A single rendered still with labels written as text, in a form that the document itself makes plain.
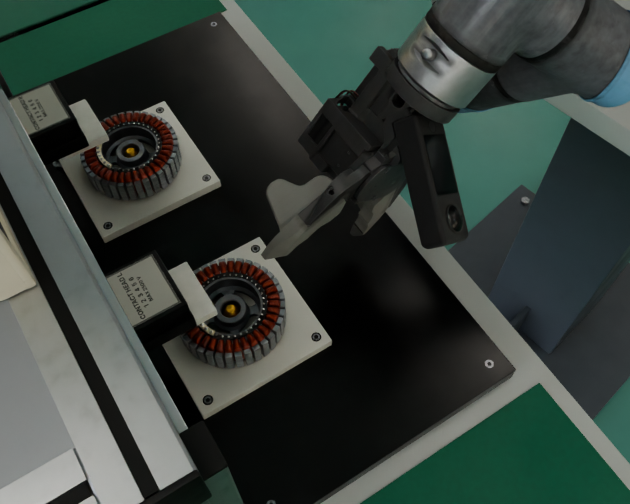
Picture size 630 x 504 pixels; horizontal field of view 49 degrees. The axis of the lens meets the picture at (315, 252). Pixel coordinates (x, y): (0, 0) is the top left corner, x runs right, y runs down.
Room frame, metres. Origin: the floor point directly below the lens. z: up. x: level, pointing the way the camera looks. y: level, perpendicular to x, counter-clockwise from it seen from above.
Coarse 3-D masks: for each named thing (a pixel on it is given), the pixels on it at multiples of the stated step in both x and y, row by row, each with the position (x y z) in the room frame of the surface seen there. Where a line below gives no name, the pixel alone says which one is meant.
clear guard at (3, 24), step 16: (0, 0) 0.47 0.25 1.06; (16, 0) 0.47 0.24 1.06; (32, 0) 0.47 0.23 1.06; (48, 0) 0.47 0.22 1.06; (64, 0) 0.47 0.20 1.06; (80, 0) 0.47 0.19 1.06; (96, 0) 0.47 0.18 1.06; (0, 16) 0.45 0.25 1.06; (16, 16) 0.45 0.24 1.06; (32, 16) 0.45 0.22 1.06; (48, 16) 0.45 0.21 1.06; (64, 16) 0.45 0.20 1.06; (0, 32) 0.43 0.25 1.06; (16, 32) 0.43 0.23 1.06
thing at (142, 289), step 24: (144, 264) 0.30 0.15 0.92; (120, 288) 0.28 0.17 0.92; (144, 288) 0.28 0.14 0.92; (168, 288) 0.28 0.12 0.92; (192, 288) 0.30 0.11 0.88; (144, 312) 0.26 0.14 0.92; (168, 312) 0.26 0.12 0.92; (192, 312) 0.28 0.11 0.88; (216, 312) 0.28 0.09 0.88; (144, 336) 0.24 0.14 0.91; (168, 336) 0.25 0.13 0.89
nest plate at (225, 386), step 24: (264, 264) 0.38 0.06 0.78; (288, 288) 0.35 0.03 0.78; (288, 312) 0.32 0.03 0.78; (312, 312) 0.33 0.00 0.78; (288, 336) 0.30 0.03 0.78; (312, 336) 0.30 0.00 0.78; (192, 360) 0.27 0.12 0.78; (264, 360) 0.27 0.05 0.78; (288, 360) 0.27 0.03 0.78; (192, 384) 0.25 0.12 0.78; (216, 384) 0.25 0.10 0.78; (240, 384) 0.25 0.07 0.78; (216, 408) 0.22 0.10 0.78
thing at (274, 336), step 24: (216, 264) 0.36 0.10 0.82; (240, 264) 0.36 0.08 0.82; (216, 288) 0.34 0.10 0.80; (240, 288) 0.35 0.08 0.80; (264, 288) 0.34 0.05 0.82; (240, 312) 0.31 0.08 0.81; (264, 312) 0.31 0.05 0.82; (192, 336) 0.28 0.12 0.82; (216, 336) 0.28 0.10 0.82; (240, 336) 0.28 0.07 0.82; (264, 336) 0.28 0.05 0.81; (216, 360) 0.26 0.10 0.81; (240, 360) 0.26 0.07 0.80
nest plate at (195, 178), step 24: (168, 120) 0.59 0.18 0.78; (144, 144) 0.55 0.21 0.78; (192, 144) 0.55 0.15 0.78; (72, 168) 0.52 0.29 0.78; (192, 168) 0.52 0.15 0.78; (96, 192) 0.48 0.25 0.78; (168, 192) 0.48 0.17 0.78; (192, 192) 0.48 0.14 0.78; (96, 216) 0.45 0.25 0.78; (120, 216) 0.45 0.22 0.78; (144, 216) 0.45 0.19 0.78
